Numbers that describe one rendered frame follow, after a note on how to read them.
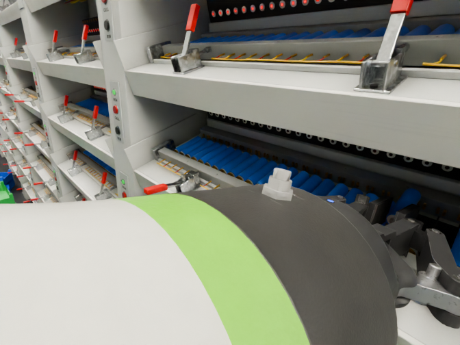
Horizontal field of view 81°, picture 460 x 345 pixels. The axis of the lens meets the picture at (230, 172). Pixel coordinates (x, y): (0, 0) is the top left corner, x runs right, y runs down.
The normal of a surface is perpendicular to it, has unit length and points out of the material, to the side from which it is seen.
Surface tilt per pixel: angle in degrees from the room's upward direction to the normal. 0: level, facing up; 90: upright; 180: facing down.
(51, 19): 90
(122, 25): 90
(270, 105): 108
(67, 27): 90
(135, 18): 90
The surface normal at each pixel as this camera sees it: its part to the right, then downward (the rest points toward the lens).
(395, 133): -0.70, 0.49
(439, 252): 0.20, -0.96
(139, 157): 0.70, 0.29
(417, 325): -0.17, -0.82
